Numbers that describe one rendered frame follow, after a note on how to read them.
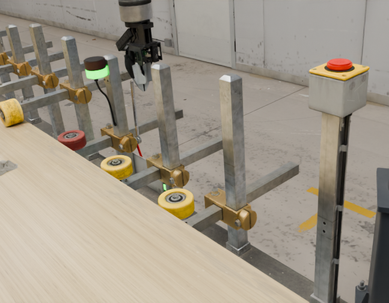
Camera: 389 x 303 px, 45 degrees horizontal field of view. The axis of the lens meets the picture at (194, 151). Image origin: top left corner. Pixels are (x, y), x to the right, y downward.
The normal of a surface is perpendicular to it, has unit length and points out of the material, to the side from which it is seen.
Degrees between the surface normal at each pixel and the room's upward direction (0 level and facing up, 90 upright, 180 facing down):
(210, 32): 90
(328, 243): 90
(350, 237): 0
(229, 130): 90
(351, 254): 0
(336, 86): 90
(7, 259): 0
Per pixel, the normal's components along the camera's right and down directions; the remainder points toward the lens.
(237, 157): 0.65, 0.30
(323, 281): -0.76, 0.35
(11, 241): -0.08, -0.89
